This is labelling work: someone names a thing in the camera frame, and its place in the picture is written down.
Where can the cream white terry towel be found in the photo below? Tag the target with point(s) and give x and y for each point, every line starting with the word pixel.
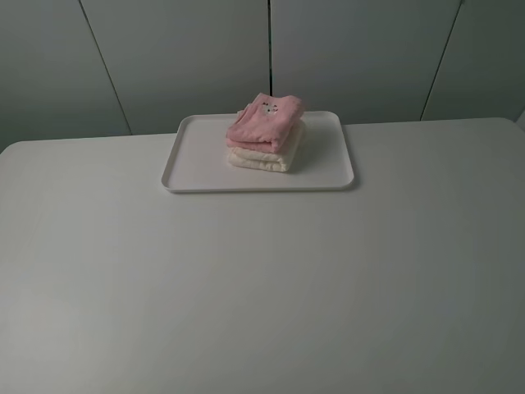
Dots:
pixel 271 162

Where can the pink terry towel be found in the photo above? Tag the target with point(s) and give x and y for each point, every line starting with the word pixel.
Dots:
pixel 264 125

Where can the white rectangular plastic tray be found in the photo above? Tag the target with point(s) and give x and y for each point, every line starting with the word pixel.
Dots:
pixel 198 161

